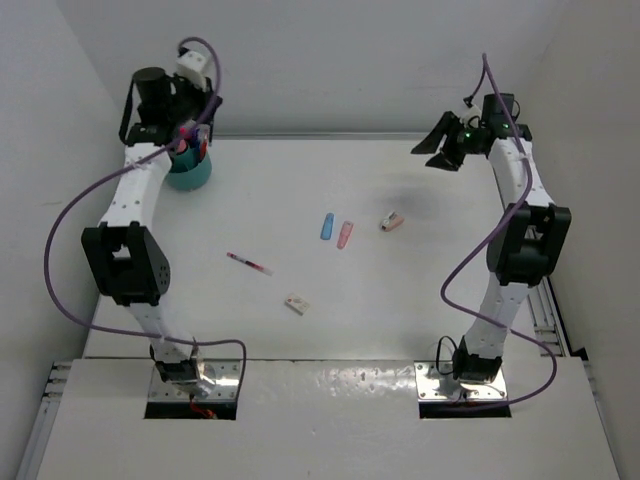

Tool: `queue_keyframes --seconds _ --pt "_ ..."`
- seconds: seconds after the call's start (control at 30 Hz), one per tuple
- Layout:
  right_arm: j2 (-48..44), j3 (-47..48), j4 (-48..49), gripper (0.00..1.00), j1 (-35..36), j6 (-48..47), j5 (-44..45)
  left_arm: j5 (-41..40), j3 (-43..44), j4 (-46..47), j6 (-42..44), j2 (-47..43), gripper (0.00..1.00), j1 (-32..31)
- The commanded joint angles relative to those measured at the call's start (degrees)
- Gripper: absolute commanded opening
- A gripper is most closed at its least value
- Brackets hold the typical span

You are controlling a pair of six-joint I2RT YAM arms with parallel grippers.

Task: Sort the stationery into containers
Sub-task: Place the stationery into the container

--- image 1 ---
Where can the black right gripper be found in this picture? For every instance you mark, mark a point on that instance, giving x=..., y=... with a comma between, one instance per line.
x=446, y=159

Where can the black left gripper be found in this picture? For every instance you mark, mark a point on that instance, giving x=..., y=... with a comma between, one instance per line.
x=202, y=95

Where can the blue pen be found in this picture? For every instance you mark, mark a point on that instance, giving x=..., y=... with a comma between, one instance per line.
x=203, y=137
x=193, y=141

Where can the pink capped clear tube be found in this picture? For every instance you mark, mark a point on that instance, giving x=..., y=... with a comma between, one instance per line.
x=181, y=147

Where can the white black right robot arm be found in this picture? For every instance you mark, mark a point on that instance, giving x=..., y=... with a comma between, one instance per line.
x=524, y=248

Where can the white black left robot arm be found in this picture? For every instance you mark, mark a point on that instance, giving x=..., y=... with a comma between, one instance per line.
x=165, y=129

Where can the teal round desk organizer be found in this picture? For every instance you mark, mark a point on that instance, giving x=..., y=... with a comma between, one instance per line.
x=189, y=171

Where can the pink correction tape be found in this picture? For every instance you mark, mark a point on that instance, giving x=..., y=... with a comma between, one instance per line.
x=344, y=234

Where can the blue correction tape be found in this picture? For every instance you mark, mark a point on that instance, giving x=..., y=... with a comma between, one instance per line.
x=327, y=227

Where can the red pen left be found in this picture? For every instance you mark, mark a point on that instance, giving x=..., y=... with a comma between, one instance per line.
x=251, y=264

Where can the white eraser with sleeve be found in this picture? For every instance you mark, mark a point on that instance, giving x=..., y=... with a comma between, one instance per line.
x=297, y=304

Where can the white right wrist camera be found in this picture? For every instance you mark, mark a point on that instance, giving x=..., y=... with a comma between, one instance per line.
x=471, y=117

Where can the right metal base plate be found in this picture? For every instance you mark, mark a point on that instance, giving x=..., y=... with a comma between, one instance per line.
x=435, y=387

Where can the metal base plate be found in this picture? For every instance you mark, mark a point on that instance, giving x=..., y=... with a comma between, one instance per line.
x=435, y=387
x=216, y=381

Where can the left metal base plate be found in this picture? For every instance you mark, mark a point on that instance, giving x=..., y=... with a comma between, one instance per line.
x=216, y=381

